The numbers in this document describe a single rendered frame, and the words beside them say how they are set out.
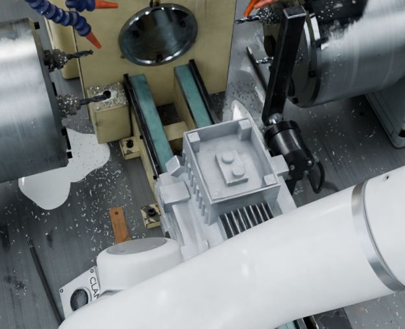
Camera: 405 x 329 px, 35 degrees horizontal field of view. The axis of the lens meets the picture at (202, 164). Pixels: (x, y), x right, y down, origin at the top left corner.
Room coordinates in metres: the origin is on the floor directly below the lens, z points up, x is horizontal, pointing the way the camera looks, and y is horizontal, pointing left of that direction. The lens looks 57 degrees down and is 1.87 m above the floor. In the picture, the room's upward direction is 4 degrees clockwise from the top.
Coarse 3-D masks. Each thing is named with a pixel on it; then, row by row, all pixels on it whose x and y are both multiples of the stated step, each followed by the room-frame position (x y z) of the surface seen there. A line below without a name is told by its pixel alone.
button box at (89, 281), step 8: (88, 272) 0.32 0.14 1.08; (96, 272) 0.32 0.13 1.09; (72, 280) 0.32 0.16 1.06; (80, 280) 0.32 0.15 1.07; (88, 280) 0.31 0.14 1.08; (96, 280) 0.31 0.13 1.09; (64, 288) 0.31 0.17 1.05; (72, 288) 0.31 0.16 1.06; (80, 288) 0.30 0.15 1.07; (88, 288) 0.30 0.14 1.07; (96, 288) 0.30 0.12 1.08; (64, 296) 0.30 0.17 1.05; (88, 296) 0.29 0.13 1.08; (96, 296) 0.29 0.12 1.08; (64, 304) 0.29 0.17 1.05; (64, 312) 0.28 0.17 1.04; (72, 312) 0.28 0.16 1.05
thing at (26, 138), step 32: (0, 32) 0.66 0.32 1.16; (32, 32) 0.66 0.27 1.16; (0, 64) 0.60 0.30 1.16; (32, 64) 0.61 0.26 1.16; (64, 64) 0.70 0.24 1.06; (0, 96) 0.56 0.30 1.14; (32, 96) 0.56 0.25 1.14; (0, 128) 0.52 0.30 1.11; (32, 128) 0.53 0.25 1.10; (64, 128) 0.56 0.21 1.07; (0, 160) 0.50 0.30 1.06; (32, 160) 0.51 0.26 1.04; (64, 160) 0.53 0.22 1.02
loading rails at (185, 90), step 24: (192, 72) 0.82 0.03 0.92; (144, 96) 0.75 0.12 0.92; (192, 96) 0.76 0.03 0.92; (144, 120) 0.70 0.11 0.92; (192, 120) 0.72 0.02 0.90; (216, 120) 0.70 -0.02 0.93; (120, 144) 0.71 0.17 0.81; (144, 144) 0.65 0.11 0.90; (168, 144) 0.65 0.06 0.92; (144, 216) 0.55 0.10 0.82
